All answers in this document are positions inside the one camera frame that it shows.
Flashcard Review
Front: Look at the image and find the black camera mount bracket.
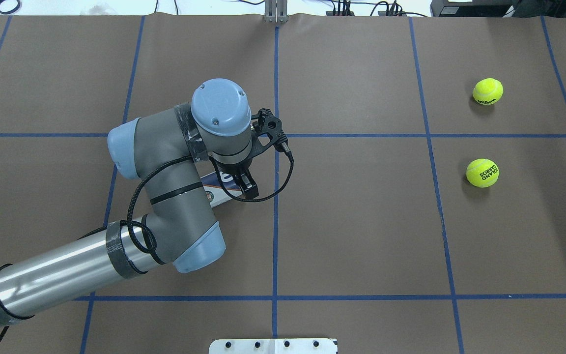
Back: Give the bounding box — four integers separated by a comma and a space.
249, 108, 292, 158

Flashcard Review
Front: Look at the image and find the Wilson tennis ball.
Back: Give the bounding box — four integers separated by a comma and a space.
472, 78, 504, 105

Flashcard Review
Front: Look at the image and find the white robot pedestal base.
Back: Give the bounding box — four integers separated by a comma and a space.
208, 338, 339, 354

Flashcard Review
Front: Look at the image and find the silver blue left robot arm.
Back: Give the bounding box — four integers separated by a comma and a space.
0, 78, 254, 328

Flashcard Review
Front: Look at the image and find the Roland Garros tennis ball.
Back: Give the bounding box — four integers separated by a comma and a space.
465, 158, 500, 188

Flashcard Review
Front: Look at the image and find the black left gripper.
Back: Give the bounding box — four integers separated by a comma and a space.
217, 146, 259, 200

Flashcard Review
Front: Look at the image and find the clear tennis ball can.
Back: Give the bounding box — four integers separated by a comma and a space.
200, 171, 243, 208

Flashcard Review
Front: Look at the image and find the aluminium frame post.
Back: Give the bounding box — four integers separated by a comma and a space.
263, 0, 289, 25

